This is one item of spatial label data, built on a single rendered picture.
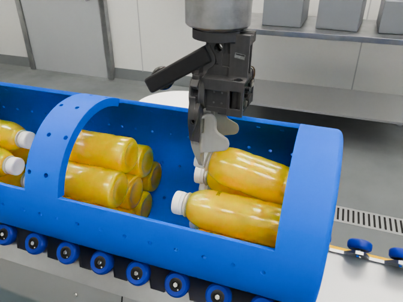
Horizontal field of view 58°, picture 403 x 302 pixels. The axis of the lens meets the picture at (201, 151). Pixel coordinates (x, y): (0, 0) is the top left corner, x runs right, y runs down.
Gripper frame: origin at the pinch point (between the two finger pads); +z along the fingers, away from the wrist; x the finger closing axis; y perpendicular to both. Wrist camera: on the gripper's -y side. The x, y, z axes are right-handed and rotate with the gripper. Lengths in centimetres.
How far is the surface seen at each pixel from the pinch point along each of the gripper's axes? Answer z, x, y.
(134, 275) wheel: 21.4, -10.9, -8.5
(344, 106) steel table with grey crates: 84, 254, 36
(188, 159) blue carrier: 10.5, 13.2, -7.6
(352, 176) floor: 114, 196, 48
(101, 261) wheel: 20.6, -10.7, -15.3
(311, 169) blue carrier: -4.4, -6.9, 17.7
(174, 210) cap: 7.8, -7.0, -2.0
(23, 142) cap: 7.9, 3.0, -41.9
